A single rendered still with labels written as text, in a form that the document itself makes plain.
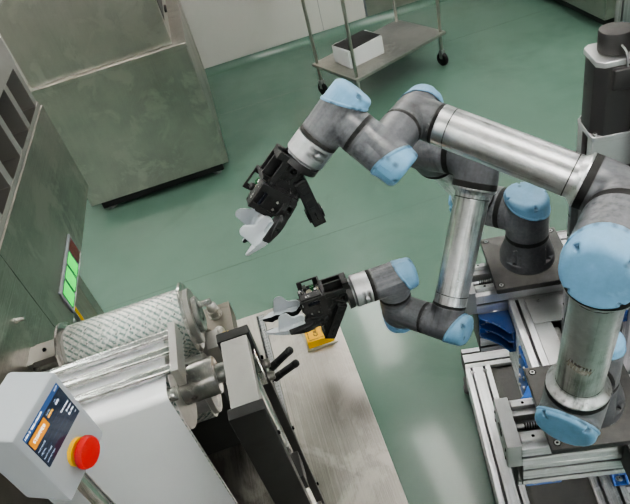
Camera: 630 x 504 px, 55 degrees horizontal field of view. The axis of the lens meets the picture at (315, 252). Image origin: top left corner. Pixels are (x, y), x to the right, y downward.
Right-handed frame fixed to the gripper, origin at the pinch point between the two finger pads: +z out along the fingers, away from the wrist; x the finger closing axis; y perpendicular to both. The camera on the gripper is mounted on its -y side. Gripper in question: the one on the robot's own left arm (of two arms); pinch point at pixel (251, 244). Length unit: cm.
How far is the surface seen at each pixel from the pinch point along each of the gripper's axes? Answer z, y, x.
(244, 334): -1.3, 7.5, 29.1
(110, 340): 29.1, 14.6, 4.7
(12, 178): 33, 39, -43
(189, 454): 18.7, 5.8, 35.7
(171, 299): 18.0, 7.4, 0.8
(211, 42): 71, -84, -450
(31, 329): 43, 26, -7
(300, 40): 26, -152, -450
